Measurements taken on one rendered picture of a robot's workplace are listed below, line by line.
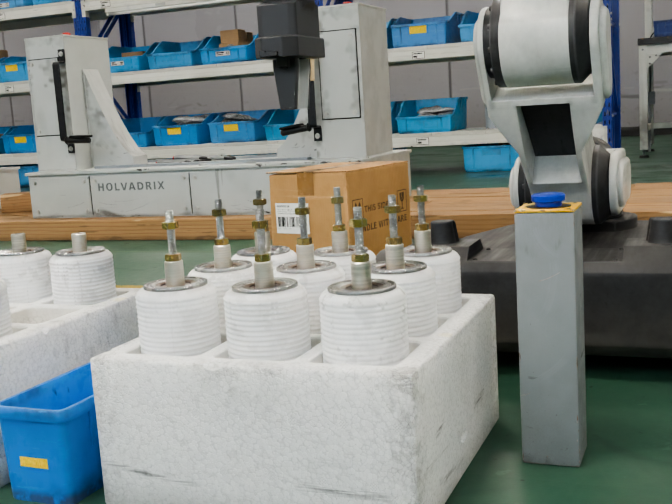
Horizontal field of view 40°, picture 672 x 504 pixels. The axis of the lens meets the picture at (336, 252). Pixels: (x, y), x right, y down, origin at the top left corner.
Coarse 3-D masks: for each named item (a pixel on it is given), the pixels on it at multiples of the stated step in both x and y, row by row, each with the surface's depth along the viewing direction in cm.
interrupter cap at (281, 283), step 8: (248, 280) 108; (280, 280) 107; (288, 280) 107; (296, 280) 106; (232, 288) 104; (240, 288) 104; (248, 288) 103; (256, 288) 105; (264, 288) 103; (272, 288) 102; (280, 288) 102; (288, 288) 103
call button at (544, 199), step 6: (546, 192) 112; (552, 192) 111; (558, 192) 111; (534, 198) 110; (540, 198) 109; (546, 198) 109; (552, 198) 109; (558, 198) 109; (564, 198) 110; (540, 204) 110; (546, 204) 109; (552, 204) 109; (558, 204) 110
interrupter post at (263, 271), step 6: (258, 264) 104; (264, 264) 104; (270, 264) 104; (258, 270) 104; (264, 270) 104; (270, 270) 104; (258, 276) 104; (264, 276) 104; (270, 276) 104; (258, 282) 104; (264, 282) 104; (270, 282) 104; (258, 288) 104
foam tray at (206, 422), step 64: (448, 320) 114; (128, 384) 105; (192, 384) 102; (256, 384) 99; (320, 384) 96; (384, 384) 93; (448, 384) 105; (128, 448) 107; (192, 448) 103; (256, 448) 100; (320, 448) 97; (384, 448) 94; (448, 448) 105
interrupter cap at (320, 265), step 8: (280, 264) 117; (288, 264) 118; (296, 264) 118; (320, 264) 117; (328, 264) 116; (280, 272) 114; (288, 272) 113; (296, 272) 112; (304, 272) 112; (312, 272) 112
